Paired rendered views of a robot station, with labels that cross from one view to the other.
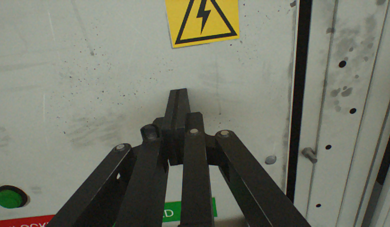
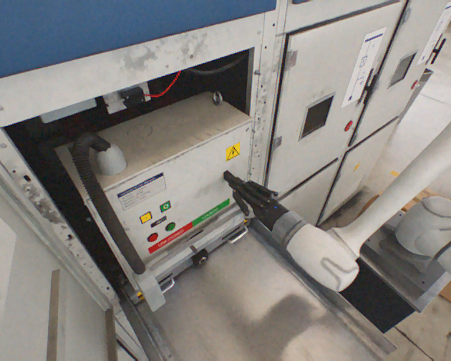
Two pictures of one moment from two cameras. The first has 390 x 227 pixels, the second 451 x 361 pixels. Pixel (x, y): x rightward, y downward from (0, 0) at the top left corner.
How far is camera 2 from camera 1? 0.72 m
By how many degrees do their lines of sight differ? 38
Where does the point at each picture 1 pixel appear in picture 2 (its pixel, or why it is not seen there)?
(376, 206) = (267, 180)
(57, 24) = (201, 167)
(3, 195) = (172, 225)
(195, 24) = (231, 155)
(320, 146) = (251, 169)
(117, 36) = (214, 164)
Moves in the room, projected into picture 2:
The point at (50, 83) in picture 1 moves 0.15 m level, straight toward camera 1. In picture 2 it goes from (195, 182) to (245, 193)
